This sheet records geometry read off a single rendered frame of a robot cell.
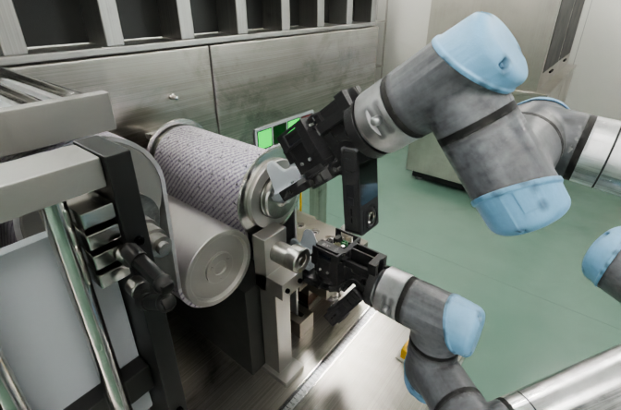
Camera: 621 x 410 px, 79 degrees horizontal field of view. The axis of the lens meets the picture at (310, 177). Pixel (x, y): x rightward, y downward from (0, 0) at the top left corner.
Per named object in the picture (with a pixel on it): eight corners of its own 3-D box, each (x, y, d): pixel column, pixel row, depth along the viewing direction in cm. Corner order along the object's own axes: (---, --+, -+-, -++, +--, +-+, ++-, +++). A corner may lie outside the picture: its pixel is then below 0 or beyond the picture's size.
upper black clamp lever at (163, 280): (160, 302, 25) (159, 288, 24) (119, 260, 27) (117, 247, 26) (178, 291, 26) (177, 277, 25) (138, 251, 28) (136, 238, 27)
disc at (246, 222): (241, 251, 58) (235, 163, 52) (239, 250, 59) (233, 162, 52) (302, 214, 69) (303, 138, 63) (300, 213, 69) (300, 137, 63)
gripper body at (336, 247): (334, 224, 68) (395, 249, 62) (333, 262, 72) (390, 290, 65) (308, 245, 63) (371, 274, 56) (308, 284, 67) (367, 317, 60)
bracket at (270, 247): (287, 390, 67) (283, 250, 54) (262, 370, 71) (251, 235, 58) (306, 370, 71) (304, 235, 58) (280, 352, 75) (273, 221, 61)
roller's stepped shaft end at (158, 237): (152, 273, 32) (145, 243, 31) (117, 247, 36) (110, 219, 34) (184, 255, 35) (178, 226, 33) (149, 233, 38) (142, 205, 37)
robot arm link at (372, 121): (436, 127, 42) (403, 149, 36) (404, 145, 45) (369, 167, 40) (402, 69, 42) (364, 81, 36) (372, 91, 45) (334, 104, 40)
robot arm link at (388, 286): (413, 303, 63) (390, 333, 57) (388, 291, 66) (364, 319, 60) (419, 267, 60) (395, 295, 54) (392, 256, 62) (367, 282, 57)
